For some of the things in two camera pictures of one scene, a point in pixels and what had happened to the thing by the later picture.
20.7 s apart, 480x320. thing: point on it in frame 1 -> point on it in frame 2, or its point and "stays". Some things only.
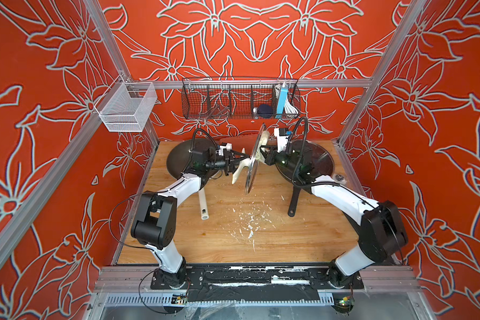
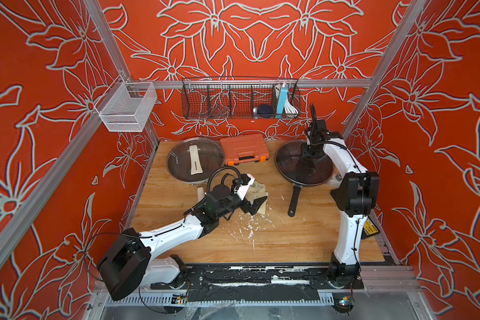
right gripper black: (272, 157) -> (306, 155)
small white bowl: (339, 179) stays
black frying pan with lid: (317, 159) stays
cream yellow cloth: (264, 139) -> (258, 191)
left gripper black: (229, 162) -> (255, 208)
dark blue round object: (265, 111) stays
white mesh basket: (127, 107) stays
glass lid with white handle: (251, 163) -> (193, 159)
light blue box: (281, 105) stays
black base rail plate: (253, 282) stays
